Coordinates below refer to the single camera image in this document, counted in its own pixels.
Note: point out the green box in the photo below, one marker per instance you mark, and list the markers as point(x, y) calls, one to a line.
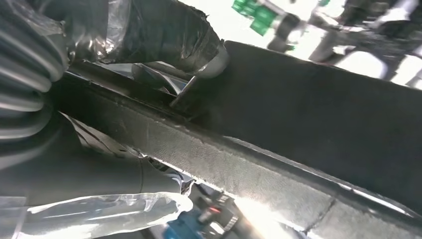
point(260, 18)

